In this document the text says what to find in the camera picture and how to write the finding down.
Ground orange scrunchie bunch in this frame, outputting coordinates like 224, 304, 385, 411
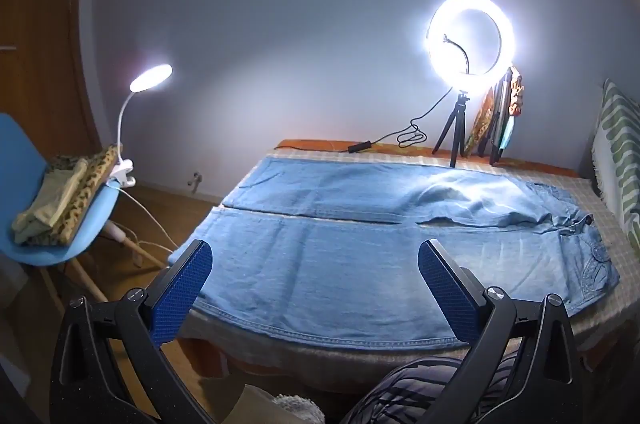
507, 71, 526, 117

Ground beige cloth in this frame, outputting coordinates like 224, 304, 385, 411
200, 379, 281, 424

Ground white clip lamp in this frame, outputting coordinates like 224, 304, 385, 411
102, 64, 178, 255

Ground blue plastic chair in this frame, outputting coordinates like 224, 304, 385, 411
0, 113, 166, 305

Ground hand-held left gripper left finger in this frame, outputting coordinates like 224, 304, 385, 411
49, 239, 221, 424

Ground green striped pillow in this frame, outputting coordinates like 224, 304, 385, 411
590, 79, 640, 257

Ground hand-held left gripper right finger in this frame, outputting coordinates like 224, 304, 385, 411
416, 239, 585, 424

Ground olive folded cloth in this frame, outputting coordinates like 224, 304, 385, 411
12, 156, 91, 245

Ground folded silver tripod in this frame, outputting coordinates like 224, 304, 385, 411
477, 66, 516, 166

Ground black power cable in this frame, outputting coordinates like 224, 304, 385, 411
277, 89, 458, 153

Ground teal hanging cloth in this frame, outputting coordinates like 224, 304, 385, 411
500, 116, 516, 150

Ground person's dark trousers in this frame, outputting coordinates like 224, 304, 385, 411
342, 351, 506, 424

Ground black mini tripod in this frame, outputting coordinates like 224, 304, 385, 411
431, 90, 473, 168

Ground white fluffy cloth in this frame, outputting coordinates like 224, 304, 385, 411
272, 394, 326, 424

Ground beige checked blanket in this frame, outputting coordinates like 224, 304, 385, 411
177, 144, 640, 405

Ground blue denim pants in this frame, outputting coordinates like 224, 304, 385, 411
167, 155, 621, 347

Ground leopard print cloth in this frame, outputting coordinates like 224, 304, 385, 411
25, 145, 123, 247

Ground wooden door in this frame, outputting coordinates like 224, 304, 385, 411
0, 0, 101, 155

